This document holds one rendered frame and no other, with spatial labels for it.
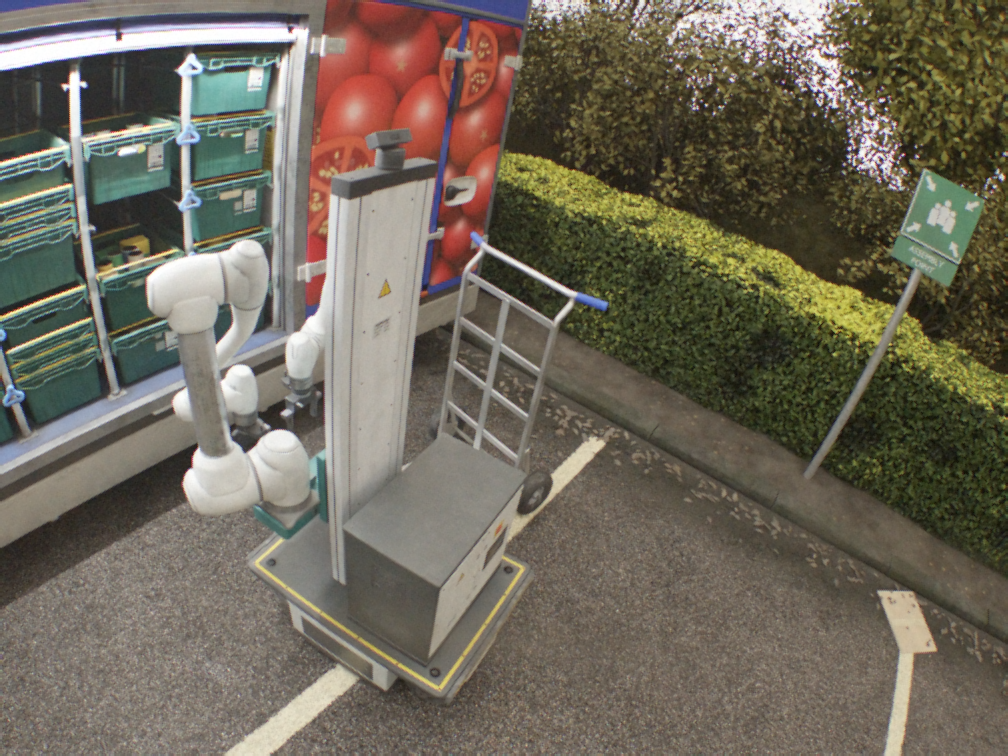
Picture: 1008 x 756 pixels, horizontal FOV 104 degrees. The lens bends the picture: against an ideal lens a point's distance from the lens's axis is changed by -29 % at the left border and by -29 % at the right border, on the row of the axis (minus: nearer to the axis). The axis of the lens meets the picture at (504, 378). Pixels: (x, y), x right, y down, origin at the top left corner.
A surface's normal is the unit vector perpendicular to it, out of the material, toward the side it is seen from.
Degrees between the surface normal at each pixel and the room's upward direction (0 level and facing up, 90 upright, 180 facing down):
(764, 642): 0
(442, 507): 0
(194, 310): 85
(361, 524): 0
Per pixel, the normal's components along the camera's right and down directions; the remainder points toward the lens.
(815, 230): -0.11, -0.53
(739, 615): 0.18, -0.81
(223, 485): 0.59, 0.34
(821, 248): -0.36, -0.18
